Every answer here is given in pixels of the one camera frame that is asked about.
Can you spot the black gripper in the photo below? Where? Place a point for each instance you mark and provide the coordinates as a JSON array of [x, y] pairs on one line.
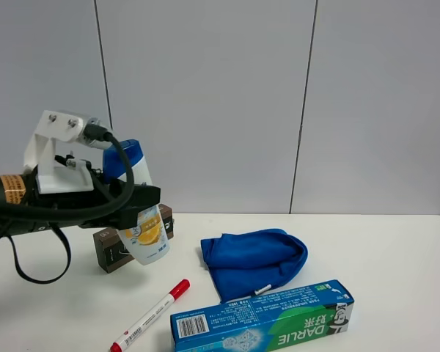
[[142, 198]]

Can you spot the white blue shampoo bottle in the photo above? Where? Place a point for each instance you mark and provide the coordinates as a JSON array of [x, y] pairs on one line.
[[147, 241]]

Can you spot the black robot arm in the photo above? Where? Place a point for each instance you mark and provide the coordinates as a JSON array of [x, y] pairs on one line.
[[20, 190]]

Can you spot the brown cardboard box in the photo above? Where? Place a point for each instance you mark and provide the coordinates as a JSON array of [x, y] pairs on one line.
[[110, 250]]

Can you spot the red white marker pen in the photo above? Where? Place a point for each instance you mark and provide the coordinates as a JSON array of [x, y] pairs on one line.
[[126, 339]]

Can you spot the blue cloth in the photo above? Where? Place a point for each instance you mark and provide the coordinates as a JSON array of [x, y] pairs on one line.
[[251, 263]]

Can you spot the blue green toothpaste box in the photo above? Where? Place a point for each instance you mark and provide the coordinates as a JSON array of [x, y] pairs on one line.
[[265, 323]]

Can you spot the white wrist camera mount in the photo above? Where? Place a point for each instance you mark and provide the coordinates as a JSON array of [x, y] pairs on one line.
[[56, 175]]

